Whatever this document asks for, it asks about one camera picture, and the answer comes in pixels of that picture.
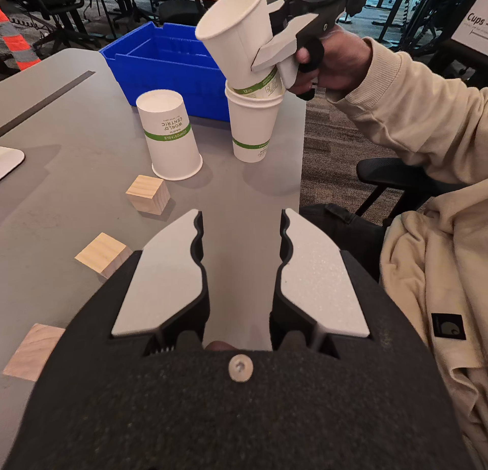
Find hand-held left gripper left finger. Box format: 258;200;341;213
111;209;211;349

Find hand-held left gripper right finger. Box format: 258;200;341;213
270;208;371;349

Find white paper cup green band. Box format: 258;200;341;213
136;90;204;182
224;79;286;163
195;0;286;99

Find person's right forearm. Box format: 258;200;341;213
326;37;488;185

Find person's right hand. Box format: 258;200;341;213
286;24;373;97

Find black pants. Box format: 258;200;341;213
299;203;387;284

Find wooden cube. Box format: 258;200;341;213
125;175;171;215
74;232;133;279
2;323;66;382

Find black office chair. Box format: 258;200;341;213
158;0;205;26
9;0;87;56
356;158;475;227

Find blue plastic bin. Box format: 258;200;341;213
99;20;232;122

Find beige sweatshirt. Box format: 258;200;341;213
380;180;488;470

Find white sign board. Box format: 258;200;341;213
451;0;488;56

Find white rounded tray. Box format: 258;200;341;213
0;146;26;181

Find orange grey striped cone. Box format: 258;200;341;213
0;8;42;73

